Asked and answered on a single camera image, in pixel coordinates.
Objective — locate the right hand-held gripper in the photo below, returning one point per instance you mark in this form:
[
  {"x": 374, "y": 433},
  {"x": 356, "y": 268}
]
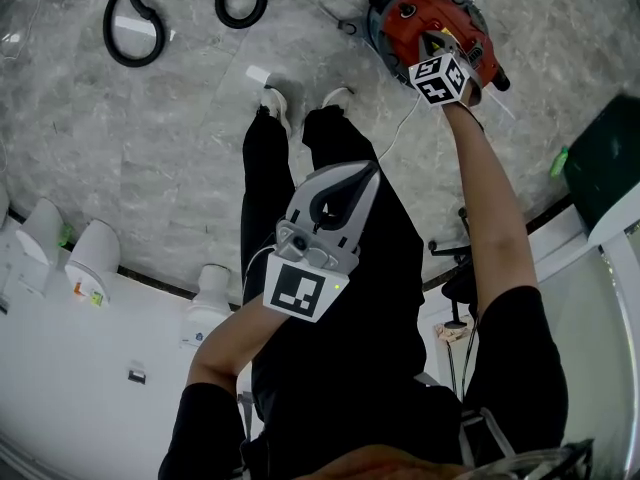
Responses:
[{"x": 440, "y": 80}]

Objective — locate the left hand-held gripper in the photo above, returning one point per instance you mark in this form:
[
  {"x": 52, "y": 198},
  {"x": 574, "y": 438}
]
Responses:
[{"x": 300, "y": 283}]

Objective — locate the red vacuum cleaner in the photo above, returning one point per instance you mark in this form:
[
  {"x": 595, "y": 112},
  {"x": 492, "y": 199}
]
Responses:
[{"x": 415, "y": 23}]

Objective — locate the person's right forearm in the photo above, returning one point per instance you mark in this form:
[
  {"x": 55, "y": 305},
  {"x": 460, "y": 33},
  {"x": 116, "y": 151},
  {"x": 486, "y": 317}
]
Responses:
[{"x": 487, "y": 193}]

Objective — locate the person's left forearm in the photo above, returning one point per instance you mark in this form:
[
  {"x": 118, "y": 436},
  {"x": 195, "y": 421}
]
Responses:
[{"x": 225, "y": 343}]

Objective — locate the person's black trousers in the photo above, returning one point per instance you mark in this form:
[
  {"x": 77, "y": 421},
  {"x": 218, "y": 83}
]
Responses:
[{"x": 380, "y": 248}]

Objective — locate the person's right white shoe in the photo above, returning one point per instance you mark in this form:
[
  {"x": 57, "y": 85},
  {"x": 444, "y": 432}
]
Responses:
[{"x": 336, "y": 98}]

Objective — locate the person's white shoe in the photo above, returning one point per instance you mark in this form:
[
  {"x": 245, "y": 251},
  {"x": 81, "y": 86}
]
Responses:
[
  {"x": 336, "y": 98},
  {"x": 277, "y": 105}
]

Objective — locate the person's left white shoe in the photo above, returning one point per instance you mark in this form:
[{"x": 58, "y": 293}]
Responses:
[{"x": 277, "y": 105}]

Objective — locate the black swivel chair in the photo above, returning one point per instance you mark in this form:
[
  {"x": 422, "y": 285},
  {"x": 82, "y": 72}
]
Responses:
[{"x": 457, "y": 268}]

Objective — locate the white toilet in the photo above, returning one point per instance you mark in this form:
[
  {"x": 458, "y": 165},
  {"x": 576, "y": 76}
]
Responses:
[
  {"x": 210, "y": 303},
  {"x": 42, "y": 230},
  {"x": 95, "y": 263}
]

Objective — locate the green plastic bottle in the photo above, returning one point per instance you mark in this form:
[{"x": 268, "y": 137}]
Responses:
[{"x": 558, "y": 163}]

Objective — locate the small cardboard box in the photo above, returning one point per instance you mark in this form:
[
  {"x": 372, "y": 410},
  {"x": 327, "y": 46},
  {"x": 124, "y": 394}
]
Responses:
[{"x": 452, "y": 331}]

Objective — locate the dark green bin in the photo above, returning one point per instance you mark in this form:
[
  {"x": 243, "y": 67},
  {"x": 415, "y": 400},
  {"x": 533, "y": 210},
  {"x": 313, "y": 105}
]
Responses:
[{"x": 605, "y": 163}]

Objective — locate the person's black shirt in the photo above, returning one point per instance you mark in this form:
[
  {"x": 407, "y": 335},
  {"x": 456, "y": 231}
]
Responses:
[{"x": 350, "y": 418}]

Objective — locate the small black wall holder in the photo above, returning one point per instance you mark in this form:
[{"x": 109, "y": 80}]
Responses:
[{"x": 136, "y": 374}]

